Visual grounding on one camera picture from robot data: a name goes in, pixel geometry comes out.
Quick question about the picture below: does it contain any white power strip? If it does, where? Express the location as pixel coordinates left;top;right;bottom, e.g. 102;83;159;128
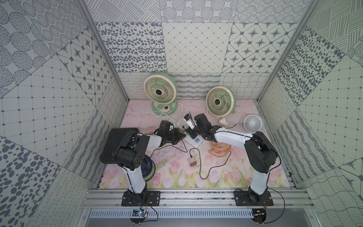
169;118;203;148

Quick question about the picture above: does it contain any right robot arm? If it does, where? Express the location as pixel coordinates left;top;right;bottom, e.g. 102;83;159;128
184;113;279;200

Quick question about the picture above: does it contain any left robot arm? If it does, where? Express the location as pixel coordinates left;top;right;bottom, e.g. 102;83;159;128
100;120;186;198

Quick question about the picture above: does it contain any orange small fan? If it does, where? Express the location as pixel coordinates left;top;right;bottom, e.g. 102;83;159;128
209;141;231;158

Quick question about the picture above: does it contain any right green cream desk fan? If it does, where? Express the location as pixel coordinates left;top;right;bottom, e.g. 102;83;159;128
206;86;236;117

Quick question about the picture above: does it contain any green cream desk fan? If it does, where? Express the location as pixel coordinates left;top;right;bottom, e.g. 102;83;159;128
206;86;236;117
143;72;178;115

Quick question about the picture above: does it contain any dark blue small fan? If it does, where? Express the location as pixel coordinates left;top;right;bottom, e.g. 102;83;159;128
141;155;156;182

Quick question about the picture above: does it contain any left green cream desk fan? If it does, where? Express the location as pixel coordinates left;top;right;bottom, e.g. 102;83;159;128
143;72;178;115

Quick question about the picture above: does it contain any small white fan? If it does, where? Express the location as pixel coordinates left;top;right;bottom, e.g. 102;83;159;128
243;114;264;133

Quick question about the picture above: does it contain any floral pink table mat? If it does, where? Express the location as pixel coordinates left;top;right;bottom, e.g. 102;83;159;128
99;99;290;189

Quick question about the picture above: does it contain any black tablet pad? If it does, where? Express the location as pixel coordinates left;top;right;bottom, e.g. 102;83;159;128
100;128;139;165

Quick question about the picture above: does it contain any black cable of blue fan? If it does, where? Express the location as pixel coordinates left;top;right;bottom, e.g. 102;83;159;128
149;138;188;159

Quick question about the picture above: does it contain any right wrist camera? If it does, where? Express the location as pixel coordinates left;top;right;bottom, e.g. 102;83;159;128
184;113;195;130

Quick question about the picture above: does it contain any white fan handle knob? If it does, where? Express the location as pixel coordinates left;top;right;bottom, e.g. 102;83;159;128
218;117;228;126

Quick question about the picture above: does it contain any white cable of left fan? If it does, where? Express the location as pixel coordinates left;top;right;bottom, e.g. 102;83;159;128
153;96;208;121

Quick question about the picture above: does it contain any black cable of orange fan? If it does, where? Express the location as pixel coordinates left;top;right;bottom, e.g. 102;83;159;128
189;148;232;181

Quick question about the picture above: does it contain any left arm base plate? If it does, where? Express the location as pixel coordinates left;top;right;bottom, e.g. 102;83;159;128
122;190;161;207

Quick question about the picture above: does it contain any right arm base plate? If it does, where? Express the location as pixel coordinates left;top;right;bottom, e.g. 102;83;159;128
233;189;274;206

